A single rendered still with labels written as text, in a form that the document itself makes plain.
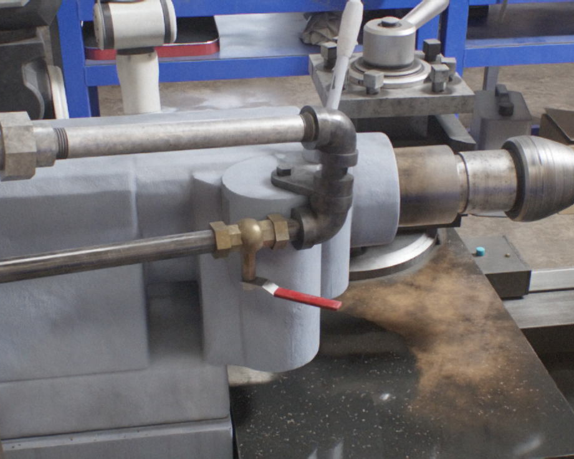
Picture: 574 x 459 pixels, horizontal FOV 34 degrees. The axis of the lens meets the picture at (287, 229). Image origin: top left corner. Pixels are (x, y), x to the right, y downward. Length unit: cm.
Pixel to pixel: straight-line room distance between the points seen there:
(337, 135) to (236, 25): 228
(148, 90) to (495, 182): 86
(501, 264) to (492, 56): 166
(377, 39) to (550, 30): 200
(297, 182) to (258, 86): 371
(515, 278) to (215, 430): 53
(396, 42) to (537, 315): 40
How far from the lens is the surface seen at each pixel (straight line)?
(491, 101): 332
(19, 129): 63
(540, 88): 460
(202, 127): 68
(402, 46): 109
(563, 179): 96
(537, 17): 319
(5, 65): 160
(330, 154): 73
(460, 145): 106
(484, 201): 94
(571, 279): 131
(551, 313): 124
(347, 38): 84
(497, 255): 128
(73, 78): 270
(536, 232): 324
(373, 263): 109
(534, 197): 94
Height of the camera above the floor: 150
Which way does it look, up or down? 28 degrees down
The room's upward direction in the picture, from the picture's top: straight up
